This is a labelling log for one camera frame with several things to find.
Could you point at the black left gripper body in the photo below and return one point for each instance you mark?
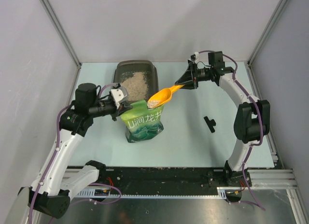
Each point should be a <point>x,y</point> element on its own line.
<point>105,107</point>

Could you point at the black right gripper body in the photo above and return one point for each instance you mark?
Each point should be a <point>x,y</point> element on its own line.
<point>199,75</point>

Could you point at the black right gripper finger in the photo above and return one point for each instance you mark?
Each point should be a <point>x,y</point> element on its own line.
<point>189,86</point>
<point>186,78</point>

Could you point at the green litter bag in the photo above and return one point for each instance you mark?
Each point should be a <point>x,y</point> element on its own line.
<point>141,122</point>

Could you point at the yellow plastic scoop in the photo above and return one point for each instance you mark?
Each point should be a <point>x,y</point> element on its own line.
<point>162,97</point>

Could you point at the black bag clip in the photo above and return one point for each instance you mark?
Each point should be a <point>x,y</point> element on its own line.
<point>211,123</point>

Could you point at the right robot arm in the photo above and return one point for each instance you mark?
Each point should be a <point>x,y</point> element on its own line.
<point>252,121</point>

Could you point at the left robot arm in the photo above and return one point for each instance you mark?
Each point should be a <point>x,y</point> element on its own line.
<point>48,193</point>

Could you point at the beige litter pile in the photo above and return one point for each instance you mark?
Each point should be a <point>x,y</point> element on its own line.
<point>136,85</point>

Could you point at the dark grey litter box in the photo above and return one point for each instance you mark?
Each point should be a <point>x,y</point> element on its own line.
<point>145,66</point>

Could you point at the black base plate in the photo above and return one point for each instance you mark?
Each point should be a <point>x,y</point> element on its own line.
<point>176,186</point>

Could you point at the grey slotted cable duct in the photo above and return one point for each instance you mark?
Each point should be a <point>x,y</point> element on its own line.
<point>160,193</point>

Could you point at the aluminium frame rail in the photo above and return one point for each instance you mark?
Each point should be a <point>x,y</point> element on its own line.
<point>257,178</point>

